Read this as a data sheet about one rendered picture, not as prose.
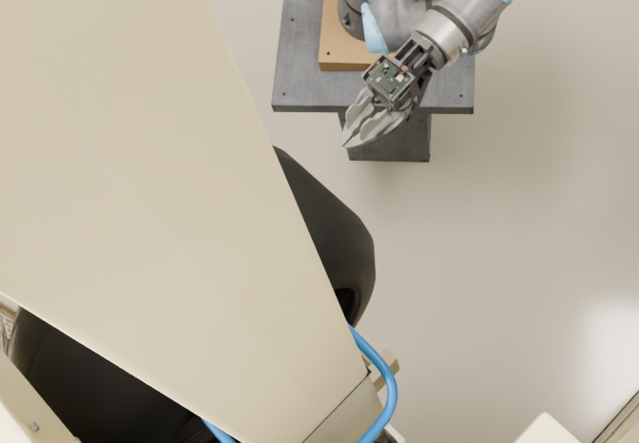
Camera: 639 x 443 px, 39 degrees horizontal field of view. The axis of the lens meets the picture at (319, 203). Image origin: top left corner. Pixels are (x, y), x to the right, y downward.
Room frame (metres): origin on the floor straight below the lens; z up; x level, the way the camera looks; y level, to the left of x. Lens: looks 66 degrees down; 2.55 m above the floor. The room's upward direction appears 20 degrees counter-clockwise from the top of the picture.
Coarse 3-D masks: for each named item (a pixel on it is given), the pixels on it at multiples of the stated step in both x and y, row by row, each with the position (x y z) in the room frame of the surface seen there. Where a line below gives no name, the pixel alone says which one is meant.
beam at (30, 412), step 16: (0, 352) 0.35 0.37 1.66; (0, 368) 0.32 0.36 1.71; (16, 368) 0.33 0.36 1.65; (0, 384) 0.29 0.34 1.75; (16, 384) 0.30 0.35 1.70; (0, 400) 0.26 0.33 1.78; (16, 400) 0.27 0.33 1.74; (32, 400) 0.28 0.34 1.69; (0, 416) 0.24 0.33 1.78; (16, 416) 0.24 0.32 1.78; (32, 416) 0.25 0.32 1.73; (48, 416) 0.26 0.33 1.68; (0, 432) 0.23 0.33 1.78; (16, 432) 0.23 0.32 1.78; (32, 432) 0.23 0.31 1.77; (48, 432) 0.23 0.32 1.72; (64, 432) 0.24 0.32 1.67
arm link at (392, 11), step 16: (368, 0) 0.92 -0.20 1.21; (384, 0) 0.90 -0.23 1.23; (400, 0) 0.89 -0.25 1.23; (416, 0) 0.89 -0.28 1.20; (368, 16) 0.88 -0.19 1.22; (384, 16) 0.87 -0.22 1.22; (400, 16) 0.86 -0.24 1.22; (416, 16) 0.85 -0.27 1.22; (368, 32) 0.86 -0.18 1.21; (384, 32) 0.85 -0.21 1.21; (400, 32) 0.84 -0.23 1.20; (368, 48) 0.85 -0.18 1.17; (384, 48) 0.84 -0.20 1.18
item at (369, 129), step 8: (384, 112) 0.68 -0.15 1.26; (368, 120) 0.66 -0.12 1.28; (376, 120) 0.67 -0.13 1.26; (384, 120) 0.67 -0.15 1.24; (360, 128) 0.66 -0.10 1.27; (368, 128) 0.66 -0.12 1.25; (376, 128) 0.66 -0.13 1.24; (360, 136) 0.66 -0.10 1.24; (368, 136) 0.66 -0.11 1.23; (344, 144) 0.66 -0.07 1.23; (352, 144) 0.65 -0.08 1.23; (360, 144) 0.65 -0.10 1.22
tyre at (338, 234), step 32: (288, 160) 0.63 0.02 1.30; (320, 192) 0.56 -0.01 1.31; (320, 224) 0.48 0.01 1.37; (352, 224) 0.49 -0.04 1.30; (320, 256) 0.44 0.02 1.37; (352, 256) 0.45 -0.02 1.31; (352, 288) 0.42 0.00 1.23; (32, 320) 0.47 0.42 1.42; (352, 320) 0.42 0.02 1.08; (32, 352) 0.44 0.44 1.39; (64, 352) 0.42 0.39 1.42; (32, 384) 0.41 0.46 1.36; (64, 384) 0.38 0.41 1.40; (96, 384) 0.36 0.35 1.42; (128, 384) 0.34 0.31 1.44; (64, 416) 0.35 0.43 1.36; (96, 416) 0.32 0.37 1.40; (128, 416) 0.31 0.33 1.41; (160, 416) 0.29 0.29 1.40; (192, 416) 0.39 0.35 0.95
